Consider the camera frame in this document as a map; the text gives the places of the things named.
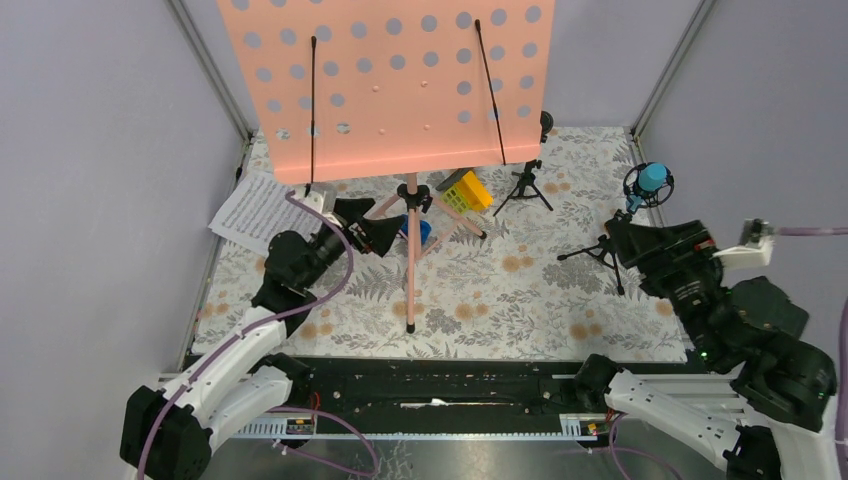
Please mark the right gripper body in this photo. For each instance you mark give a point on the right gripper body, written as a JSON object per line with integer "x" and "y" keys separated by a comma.
{"x": 685, "y": 276}

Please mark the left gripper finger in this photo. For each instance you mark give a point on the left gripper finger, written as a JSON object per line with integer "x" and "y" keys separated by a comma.
{"x": 377, "y": 236}
{"x": 351, "y": 211}

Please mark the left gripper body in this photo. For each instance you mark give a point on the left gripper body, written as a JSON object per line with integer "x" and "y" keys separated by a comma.
{"x": 360, "y": 241}

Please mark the sheet music page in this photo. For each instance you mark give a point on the sheet music page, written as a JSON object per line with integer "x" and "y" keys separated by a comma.
{"x": 257, "y": 211}

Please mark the pink music stand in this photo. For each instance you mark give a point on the pink music stand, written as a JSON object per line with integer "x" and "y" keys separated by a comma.
{"x": 363, "y": 96}

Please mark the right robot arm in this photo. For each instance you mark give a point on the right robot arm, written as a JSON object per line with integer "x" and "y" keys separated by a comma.
{"x": 751, "y": 332}

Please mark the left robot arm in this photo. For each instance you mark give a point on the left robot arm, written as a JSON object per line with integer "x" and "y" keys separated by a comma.
{"x": 173, "y": 431}

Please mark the blue toy car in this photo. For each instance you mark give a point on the blue toy car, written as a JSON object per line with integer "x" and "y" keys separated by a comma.
{"x": 424, "y": 229}

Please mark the blue microphone on tripod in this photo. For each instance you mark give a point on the blue microphone on tripod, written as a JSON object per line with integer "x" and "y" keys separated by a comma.
{"x": 645, "y": 186}

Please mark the green toy grid piece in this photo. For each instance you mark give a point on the green toy grid piece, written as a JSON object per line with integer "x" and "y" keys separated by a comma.
{"x": 454, "y": 198}

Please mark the yellow toy block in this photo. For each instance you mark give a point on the yellow toy block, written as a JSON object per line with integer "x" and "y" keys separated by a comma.
{"x": 475, "y": 193}

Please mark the black microphone on tripod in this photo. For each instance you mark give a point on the black microphone on tripod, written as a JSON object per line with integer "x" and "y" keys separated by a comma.
{"x": 525, "y": 187}

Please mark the floral table cloth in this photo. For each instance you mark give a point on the floral table cloth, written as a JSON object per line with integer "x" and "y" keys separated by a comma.
{"x": 525, "y": 292}

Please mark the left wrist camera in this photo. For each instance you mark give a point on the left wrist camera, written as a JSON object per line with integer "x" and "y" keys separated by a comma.
{"x": 319, "y": 200}

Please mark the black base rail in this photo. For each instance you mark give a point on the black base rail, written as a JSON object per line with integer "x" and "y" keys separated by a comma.
{"x": 354, "y": 388}

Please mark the white slotted cable duct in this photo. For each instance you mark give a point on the white slotted cable duct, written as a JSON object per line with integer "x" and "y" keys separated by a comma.
{"x": 427, "y": 425}

